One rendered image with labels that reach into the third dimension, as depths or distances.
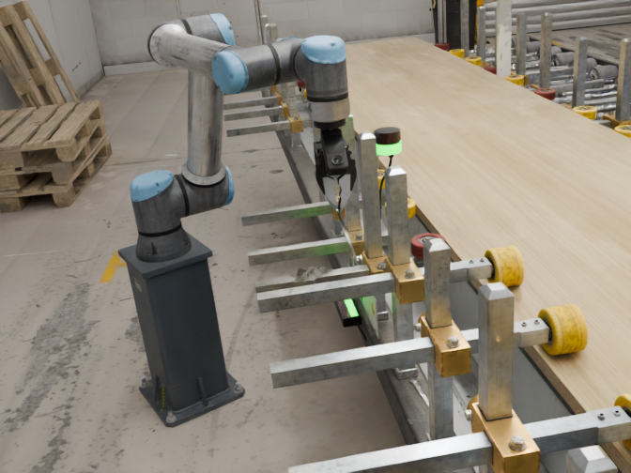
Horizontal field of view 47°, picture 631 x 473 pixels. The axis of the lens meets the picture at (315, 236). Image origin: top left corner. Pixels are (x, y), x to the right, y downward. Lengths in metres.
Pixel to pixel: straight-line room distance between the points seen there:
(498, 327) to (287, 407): 1.81
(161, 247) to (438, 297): 1.44
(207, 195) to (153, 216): 0.19
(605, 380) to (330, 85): 0.77
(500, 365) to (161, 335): 1.74
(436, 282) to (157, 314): 1.50
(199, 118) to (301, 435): 1.12
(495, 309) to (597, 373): 0.37
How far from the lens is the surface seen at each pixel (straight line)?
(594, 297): 1.49
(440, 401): 1.32
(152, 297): 2.50
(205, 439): 2.63
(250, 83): 1.58
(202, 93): 2.24
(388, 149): 1.61
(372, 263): 1.68
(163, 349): 2.60
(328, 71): 1.52
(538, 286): 1.51
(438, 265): 1.18
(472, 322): 1.75
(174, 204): 2.46
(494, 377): 1.00
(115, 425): 2.81
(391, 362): 1.20
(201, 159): 2.40
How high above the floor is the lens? 1.61
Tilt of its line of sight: 24 degrees down
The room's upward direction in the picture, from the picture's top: 6 degrees counter-clockwise
